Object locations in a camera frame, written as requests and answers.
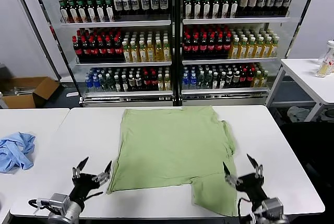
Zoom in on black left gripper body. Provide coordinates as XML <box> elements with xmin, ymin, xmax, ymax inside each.
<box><xmin>69</xmin><ymin>172</ymin><xmax>104</xmax><ymax>205</ymax></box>

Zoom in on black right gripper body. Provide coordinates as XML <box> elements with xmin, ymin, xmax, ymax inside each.
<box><xmin>234</xmin><ymin>172</ymin><xmax>269</xmax><ymax>208</ymax></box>

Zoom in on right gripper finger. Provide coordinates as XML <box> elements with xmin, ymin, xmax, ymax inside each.
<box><xmin>246</xmin><ymin>153</ymin><xmax>264</xmax><ymax>180</ymax></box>
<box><xmin>222</xmin><ymin>162</ymin><xmax>242</xmax><ymax>187</ymax></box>

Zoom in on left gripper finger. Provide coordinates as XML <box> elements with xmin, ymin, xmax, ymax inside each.
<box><xmin>92</xmin><ymin>160</ymin><xmax>113</xmax><ymax>184</ymax></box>
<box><xmin>71</xmin><ymin>157</ymin><xmax>90</xmax><ymax>180</ymax></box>

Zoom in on green polo shirt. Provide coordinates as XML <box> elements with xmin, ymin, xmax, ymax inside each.
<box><xmin>105</xmin><ymin>105</ymin><xmax>240</xmax><ymax>217</ymax></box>

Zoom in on light blue crumpled shirt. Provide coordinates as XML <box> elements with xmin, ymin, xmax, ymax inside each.
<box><xmin>0</xmin><ymin>131</ymin><xmax>37</xmax><ymax>174</ymax></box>

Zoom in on grey cloth heap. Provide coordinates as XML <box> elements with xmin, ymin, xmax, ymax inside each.
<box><xmin>287</xmin><ymin>105</ymin><xmax>311</xmax><ymax>123</ymax></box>

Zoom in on brown cardboard box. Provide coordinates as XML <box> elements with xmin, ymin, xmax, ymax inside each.
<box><xmin>0</xmin><ymin>76</ymin><xmax>61</xmax><ymax>109</ymax></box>

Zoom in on cola bottle red cap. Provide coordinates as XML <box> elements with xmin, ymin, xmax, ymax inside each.
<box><xmin>183</xmin><ymin>33</ymin><xmax>192</xmax><ymax>59</ymax></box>
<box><xmin>240</xmin><ymin>68</ymin><xmax>248</xmax><ymax>88</ymax></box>
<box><xmin>81</xmin><ymin>35</ymin><xmax>90</xmax><ymax>62</ymax></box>
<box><xmin>89</xmin><ymin>36</ymin><xmax>99</xmax><ymax>62</ymax></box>
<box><xmin>142</xmin><ymin>71</ymin><xmax>151</xmax><ymax>91</ymax></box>
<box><xmin>73</xmin><ymin>35</ymin><xmax>82</xmax><ymax>62</ymax></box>
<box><xmin>114</xmin><ymin>36</ymin><xmax>123</xmax><ymax>62</ymax></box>
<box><xmin>223</xmin><ymin>33</ymin><xmax>232</xmax><ymax>59</ymax></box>
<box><xmin>199</xmin><ymin>33</ymin><xmax>208</xmax><ymax>59</ymax></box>
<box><xmin>216</xmin><ymin>33</ymin><xmax>224</xmax><ymax>59</ymax></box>
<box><xmin>98</xmin><ymin>36</ymin><xmax>107</xmax><ymax>62</ymax></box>
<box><xmin>207</xmin><ymin>33</ymin><xmax>217</xmax><ymax>59</ymax></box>
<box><xmin>191</xmin><ymin>33</ymin><xmax>200</xmax><ymax>59</ymax></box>
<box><xmin>150</xmin><ymin>71</ymin><xmax>158</xmax><ymax>91</ymax></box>
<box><xmin>247</xmin><ymin>68</ymin><xmax>255</xmax><ymax>88</ymax></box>
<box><xmin>105</xmin><ymin>36</ymin><xmax>115</xmax><ymax>62</ymax></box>

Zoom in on grey metal bars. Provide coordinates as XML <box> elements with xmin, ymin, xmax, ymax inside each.
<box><xmin>11</xmin><ymin>85</ymin><xmax>34</xmax><ymax>96</ymax></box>

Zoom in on white side table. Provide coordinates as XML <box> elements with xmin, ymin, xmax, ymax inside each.
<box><xmin>265</xmin><ymin>58</ymin><xmax>334</xmax><ymax>123</ymax></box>

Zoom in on clear glass bottle white cap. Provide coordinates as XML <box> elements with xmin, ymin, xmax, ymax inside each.
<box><xmin>316</xmin><ymin>40</ymin><xmax>334</xmax><ymax>78</ymax></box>

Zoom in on beverage cooler cabinet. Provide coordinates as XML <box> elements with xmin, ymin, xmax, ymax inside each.
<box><xmin>174</xmin><ymin>0</ymin><xmax>298</xmax><ymax>106</ymax></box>
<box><xmin>46</xmin><ymin>0</ymin><xmax>181</xmax><ymax>107</ymax></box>

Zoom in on dark tea bottle green band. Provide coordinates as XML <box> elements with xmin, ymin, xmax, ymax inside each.
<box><xmin>58</xmin><ymin>0</ymin><xmax>69</xmax><ymax>23</ymax></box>
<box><xmin>230</xmin><ymin>0</ymin><xmax>240</xmax><ymax>18</ymax></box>
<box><xmin>85</xmin><ymin>0</ymin><xmax>97</xmax><ymax>22</ymax></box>
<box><xmin>211</xmin><ymin>0</ymin><xmax>221</xmax><ymax>19</ymax></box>
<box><xmin>184</xmin><ymin>0</ymin><xmax>194</xmax><ymax>19</ymax></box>
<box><xmin>202</xmin><ymin>0</ymin><xmax>212</xmax><ymax>19</ymax></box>
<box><xmin>103</xmin><ymin>0</ymin><xmax>115</xmax><ymax>22</ymax></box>
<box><xmin>221</xmin><ymin>0</ymin><xmax>231</xmax><ymax>18</ymax></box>
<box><xmin>94</xmin><ymin>0</ymin><xmax>106</xmax><ymax>22</ymax></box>
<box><xmin>193</xmin><ymin>0</ymin><xmax>202</xmax><ymax>19</ymax></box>
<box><xmin>76</xmin><ymin>0</ymin><xmax>88</xmax><ymax>23</ymax></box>
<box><xmin>67</xmin><ymin>0</ymin><xmax>79</xmax><ymax>23</ymax></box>

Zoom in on glass cooler door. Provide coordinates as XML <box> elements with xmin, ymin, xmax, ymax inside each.
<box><xmin>10</xmin><ymin>0</ymin><xmax>81</xmax><ymax>104</ymax></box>
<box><xmin>265</xmin><ymin>0</ymin><xmax>323</xmax><ymax>107</ymax></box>

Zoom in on brown milk tea bottle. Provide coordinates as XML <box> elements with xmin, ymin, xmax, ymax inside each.
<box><xmin>248</xmin><ymin>0</ymin><xmax>258</xmax><ymax>17</ymax></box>
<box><xmin>239</xmin><ymin>0</ymin><xmax>249</xmax><ymax>17</ymax></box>

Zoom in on dark drink bottle navy label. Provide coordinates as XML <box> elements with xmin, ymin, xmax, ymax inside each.
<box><xmin>266</xmin><ymin>0</ymin><xmax>276</xmax><ymax>17</ymax></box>
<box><xmin>159</xmin><ymin>0</ymin><xmax>169</xmax><ymax>15</ymax></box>
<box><xmin>141</xmin><ymin>0</ymin><xmax>151</xmax><ymax>16</ymax></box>
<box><xmin>283</xmin><ymin>0</ymin><xmax>293</xmax><ymax>16</ymax></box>
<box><xmin>150</xmin><ymin>0</ymin><xmax>160</xmax><ymax>16</ymax></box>
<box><xmin>130</xmin><ymin>0</ymin><xmax>140</xmax><ymax>16</ymax></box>
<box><xmin>257</xmin><ymin>0</ymin><xmax>267</xmax><ymax>17</ymax></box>
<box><xmin>275</xmin><ymin>0</ymin><xmax>284</xmax><ymax>17</ymax></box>
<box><xmin>122</xmin><ymin>0</ymin><xmax>132</xmax><ymax>17</ymax></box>
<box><xmin>114</xmin><ymin>0</ymin><xmax>123</xmax><ymax>17</ymax></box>

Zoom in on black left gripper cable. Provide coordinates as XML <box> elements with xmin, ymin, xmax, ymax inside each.
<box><xmin>83</xmin><ymin>191</ymin><xmax>104</xmax><ymax>201</ymax></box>

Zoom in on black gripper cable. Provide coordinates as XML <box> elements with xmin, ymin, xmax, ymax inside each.
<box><xmin>83</xmin><ymin>191</ymin><xmax>104</xmax><ymax>201</ymax></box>
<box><xmin>236</xmin><ymin>197</ymin><xmax>258</xmax><ymax>224</ymax></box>

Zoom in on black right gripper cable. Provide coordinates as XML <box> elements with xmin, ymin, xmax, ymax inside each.
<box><xmin>236</xmin><ymin>197</ymin><xmax>258</xmax><ymax>224</ymax></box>

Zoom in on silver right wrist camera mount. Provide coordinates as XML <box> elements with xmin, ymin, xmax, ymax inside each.
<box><xmin>260</xmin><ymin>197</ymin><xmax>284</xmax><ymax>218</ymax></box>

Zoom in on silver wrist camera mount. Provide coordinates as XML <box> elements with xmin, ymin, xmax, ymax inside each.
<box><xmin>48</xmin><ymin>193</ymin><xmax>71</xmax><ymax>216</ymax></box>
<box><xmin>260</xmin><ymin>197</ymin><xmax>284</xmax><ymax>218</ymax></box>

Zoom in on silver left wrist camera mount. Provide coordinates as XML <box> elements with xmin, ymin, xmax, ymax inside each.
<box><xmin>48</xmin><ymin>193</ymin><xmax>71</xmax><ymax>216</ymax></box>

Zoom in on black left camera cable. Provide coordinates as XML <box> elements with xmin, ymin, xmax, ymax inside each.
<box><xmin>28</xmin><ymin>198</ymin><xmax>53</xmax><ymax>216</ymax></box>

